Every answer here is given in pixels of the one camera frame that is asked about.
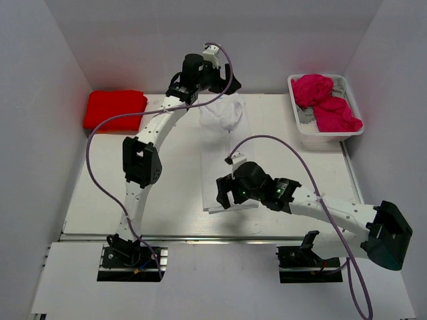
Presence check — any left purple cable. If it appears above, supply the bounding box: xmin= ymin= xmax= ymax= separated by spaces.
xmin=85 ymin=42 xmax=234 ymax=281

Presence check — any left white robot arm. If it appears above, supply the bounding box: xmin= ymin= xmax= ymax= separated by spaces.
xmin=116 ymin=45 xmax=242 ymax=243

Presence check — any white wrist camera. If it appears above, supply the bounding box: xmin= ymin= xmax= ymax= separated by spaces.
xmin=225 ymin=151 xmax=247 ymax=172
xmin=202 ymin=45 xmax=220 ymax=69

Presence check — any grey garment in basket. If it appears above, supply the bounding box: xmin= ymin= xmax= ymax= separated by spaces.
xmin=296 ymin=77 xmax=346 ymax=124

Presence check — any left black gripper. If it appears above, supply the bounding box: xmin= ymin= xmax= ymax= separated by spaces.
xmin=195 ymin=60 xmax=242 ymax=95

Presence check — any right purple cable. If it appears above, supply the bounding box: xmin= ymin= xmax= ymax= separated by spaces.
xmin=226 ymin=135 xmax=373 ymax=320

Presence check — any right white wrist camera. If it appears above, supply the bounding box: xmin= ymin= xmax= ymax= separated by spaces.
xmin=225 ymin=151 xmax=247 ymax=172

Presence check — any purple cable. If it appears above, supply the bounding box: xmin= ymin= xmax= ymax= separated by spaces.
xmin=85 ymin=42 xmax=234 ymax=281
xmin=226 ymin=135 xmax=373 ymax=320

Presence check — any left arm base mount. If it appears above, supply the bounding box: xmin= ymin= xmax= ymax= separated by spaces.
xmin=97 ymin=235 xmax=167 ymax=283

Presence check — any magenta t shirt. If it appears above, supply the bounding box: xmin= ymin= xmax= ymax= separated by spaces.
xmin=290 ymin=74 xmax=363 ymax=133

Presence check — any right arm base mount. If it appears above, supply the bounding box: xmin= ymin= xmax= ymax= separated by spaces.
xmin=276 ymin=231 xmax=346 ymax=284

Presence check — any white plastic basket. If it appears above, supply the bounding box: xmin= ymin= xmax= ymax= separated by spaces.
xmin=288 ymin=74 xmax=364 ymax=143

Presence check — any white t shirt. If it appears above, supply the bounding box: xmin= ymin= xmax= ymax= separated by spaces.
xmin=199 ymin=93 xmax=252 ymax=214

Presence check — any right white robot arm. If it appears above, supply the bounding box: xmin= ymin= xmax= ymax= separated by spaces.
xmin=216 ymin=161 xmax=412 ymax=271

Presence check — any folded red t shirt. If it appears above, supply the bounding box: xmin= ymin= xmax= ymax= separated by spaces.
xmin=83 ymin=90 xmax=148 ymax=132

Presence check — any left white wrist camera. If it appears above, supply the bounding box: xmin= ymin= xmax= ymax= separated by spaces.
xmin=202 ymin=45 xmax=220 ymax=69

